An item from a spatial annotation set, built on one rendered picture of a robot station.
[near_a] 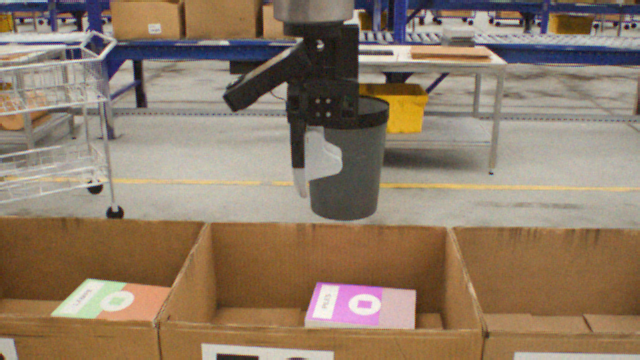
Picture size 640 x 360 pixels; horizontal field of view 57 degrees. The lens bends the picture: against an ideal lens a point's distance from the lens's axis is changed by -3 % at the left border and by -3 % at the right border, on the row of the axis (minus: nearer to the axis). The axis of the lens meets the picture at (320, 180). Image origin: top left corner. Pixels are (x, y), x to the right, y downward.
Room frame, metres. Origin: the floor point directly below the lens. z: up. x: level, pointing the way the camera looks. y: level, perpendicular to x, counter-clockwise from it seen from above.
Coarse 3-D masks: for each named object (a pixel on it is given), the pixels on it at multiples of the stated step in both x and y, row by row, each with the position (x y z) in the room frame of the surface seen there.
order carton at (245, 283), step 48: (240, 240) 0.89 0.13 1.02; (288, 240) 0.89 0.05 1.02; (336, 240) 0.89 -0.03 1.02; (384, 240) 0.88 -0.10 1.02; (432, 240) 0.88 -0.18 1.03; (192, 288) 0.76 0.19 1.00; (240, 288) 0.89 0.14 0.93; (288, 288) 0.89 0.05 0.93; (432, 288) 0.88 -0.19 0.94; (192, 336) 0.61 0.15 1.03; (240, 336) 0.60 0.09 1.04; (288, 336) 0.60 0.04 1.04; (336, 336) 0.60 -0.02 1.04; (384, 336) 0.59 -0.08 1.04; (432, 336) 0.59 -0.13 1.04; (480, 336) 0.59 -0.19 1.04
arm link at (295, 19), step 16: (288, 0) 0.66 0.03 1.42; (304, 0) 0.65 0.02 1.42; (320, 0) 0.65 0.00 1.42; (336, 0) 0.66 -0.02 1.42; (352, 0) 0.68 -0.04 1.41; (288, 16) 0.66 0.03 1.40; (304, 16) 0.65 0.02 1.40; (320, 16) 0.65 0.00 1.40; (336, 16) 0.66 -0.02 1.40; (352, 16) 0.68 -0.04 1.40
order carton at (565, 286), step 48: (480, 240) 0.87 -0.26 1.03; (528, 240) 0.87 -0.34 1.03; (576, 240) 0.87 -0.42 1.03; (624, 240) 0.86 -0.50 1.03; (480, 288) 0.87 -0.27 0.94; (528, 288) 0.87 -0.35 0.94; (576, 288) 0.87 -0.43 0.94; (624, 288) 0.86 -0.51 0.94; (528, 336) 0.59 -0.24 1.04; (576, 336) 0.58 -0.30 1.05; (624, 336) 0.58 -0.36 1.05
